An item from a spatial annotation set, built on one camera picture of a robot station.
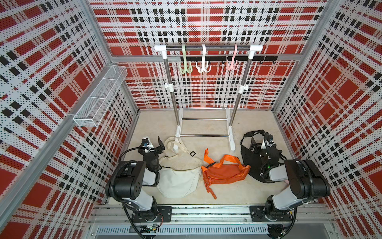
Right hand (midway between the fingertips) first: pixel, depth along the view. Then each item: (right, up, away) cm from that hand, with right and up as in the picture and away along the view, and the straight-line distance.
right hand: (261, 137), depth 91 cm
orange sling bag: (-22, -19, -6) cm, 29 cm away
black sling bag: (-5, -13, +1) cm, 14 cm away
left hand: (-66, 0, -3) cm, 67 cm away
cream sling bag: (-51, -19, -4) cm, 54 cm away
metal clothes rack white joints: (-56, +18, +25) cm, 64 cm away
